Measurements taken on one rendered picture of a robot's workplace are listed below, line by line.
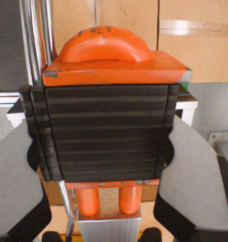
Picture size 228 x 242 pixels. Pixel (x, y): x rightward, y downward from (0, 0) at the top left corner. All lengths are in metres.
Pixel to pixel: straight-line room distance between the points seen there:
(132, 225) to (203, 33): 0.66
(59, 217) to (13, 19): 0.90
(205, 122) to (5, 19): 1.53
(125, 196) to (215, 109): 1.48
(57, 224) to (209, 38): 0.75
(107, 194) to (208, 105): 1.41
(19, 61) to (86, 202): 0.98
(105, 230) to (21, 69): 0.99
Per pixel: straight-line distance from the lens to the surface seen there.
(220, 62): 0.80
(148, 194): 0.46
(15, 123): 0.77
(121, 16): 0.65
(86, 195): 0.17
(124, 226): 0.21
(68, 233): 0.25
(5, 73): 1.15
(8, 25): 1.08
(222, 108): 1.65
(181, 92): 0.79
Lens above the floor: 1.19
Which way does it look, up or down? 58 degrees down
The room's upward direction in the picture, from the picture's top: 174 degrees clockwise
